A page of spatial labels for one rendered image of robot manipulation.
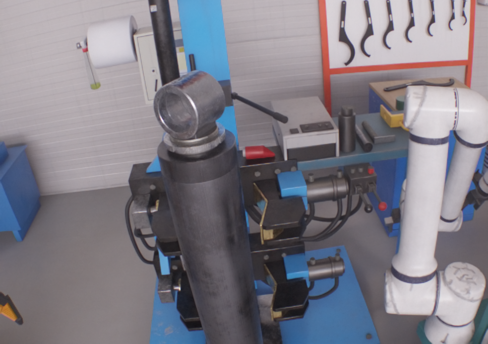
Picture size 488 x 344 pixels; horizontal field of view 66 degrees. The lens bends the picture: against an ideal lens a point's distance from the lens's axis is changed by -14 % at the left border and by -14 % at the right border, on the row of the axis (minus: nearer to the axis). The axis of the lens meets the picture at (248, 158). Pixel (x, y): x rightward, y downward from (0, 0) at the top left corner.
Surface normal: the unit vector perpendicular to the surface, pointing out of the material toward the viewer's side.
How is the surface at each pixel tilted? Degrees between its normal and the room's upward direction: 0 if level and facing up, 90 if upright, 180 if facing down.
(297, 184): 0
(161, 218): 0
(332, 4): 90
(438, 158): 81
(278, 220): 0
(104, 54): 101
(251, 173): 90
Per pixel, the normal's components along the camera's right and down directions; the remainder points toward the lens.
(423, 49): 0.07, 0.47
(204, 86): 0.56, -0.46
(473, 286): 0.01, -0.81
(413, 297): -0.25, 0.33
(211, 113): 0.85, 0.30
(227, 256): 0.42, 0.40
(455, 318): -0.42, 0.49
